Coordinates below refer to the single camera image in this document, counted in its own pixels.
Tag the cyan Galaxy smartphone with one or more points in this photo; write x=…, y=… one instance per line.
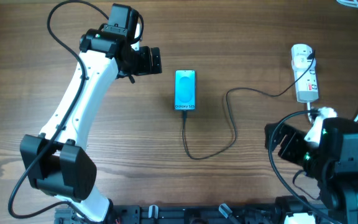
x=185, y=90

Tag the white USB charger adapter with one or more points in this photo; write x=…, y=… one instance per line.
x=300, y=62

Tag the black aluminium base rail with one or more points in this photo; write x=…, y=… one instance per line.
x=253, y=213

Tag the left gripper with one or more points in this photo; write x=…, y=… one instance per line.
x=145, y=67

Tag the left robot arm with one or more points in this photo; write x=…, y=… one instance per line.
x=55, y=160

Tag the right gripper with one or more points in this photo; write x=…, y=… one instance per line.
x=295, y=136

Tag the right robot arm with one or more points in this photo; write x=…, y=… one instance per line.
x=333, y=163

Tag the white power strip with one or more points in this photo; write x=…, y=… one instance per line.
x=306, y=84

